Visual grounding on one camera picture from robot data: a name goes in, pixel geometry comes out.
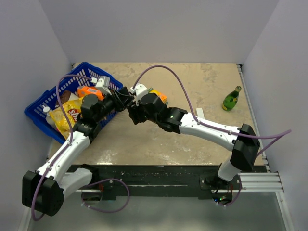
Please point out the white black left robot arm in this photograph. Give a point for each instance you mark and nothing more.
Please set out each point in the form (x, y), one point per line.
(46, 189)

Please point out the orange yellow battery pack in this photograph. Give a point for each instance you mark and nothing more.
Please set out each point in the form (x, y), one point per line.
(159, 94)

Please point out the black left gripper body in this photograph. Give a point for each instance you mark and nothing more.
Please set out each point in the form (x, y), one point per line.
(113, 102)

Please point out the aluminium frame rail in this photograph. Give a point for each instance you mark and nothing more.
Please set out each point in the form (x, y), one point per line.
(262, 179)

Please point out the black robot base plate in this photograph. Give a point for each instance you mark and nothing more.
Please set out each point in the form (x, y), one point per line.
(197, 181)

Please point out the orange carton box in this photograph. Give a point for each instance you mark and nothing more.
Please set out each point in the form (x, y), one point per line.
(85, 90)

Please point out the blue plastic basket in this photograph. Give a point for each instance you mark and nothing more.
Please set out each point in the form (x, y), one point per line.
(35, 110)

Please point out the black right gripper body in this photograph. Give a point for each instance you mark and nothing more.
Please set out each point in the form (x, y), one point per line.
(139, 113)

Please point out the yellow chips bag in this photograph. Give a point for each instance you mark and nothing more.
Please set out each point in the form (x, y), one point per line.
(72, 110)

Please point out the white remote control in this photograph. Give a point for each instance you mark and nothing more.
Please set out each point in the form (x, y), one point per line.
(200, 113)

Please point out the green glass bottle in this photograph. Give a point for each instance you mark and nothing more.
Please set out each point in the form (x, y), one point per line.
(231, 99)

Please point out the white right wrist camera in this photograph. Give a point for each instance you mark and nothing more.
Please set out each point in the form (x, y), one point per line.
(138, 91)

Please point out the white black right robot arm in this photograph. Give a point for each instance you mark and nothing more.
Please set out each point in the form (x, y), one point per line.
(241, 142)

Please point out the brown white package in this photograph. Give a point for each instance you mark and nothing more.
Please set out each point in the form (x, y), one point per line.
(67, 96)

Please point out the white plastic bottle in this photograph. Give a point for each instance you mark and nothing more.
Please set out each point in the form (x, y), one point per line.
(47, 111)

